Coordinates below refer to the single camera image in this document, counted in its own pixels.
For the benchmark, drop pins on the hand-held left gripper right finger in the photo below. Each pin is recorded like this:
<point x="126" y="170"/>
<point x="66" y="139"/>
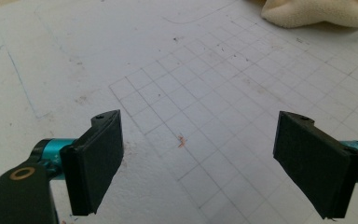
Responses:
<point x="313" y="165"/>

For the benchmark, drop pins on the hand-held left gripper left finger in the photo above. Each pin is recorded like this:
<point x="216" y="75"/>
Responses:
<point x="93" y="168"/>

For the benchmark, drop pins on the cream towel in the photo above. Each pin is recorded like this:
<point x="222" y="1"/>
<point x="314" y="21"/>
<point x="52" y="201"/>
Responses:
<point x="317" y="12"/>

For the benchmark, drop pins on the white foam mat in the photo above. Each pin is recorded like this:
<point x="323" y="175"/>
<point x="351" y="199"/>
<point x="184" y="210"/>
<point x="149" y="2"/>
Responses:
<point x="180" y="77"/>

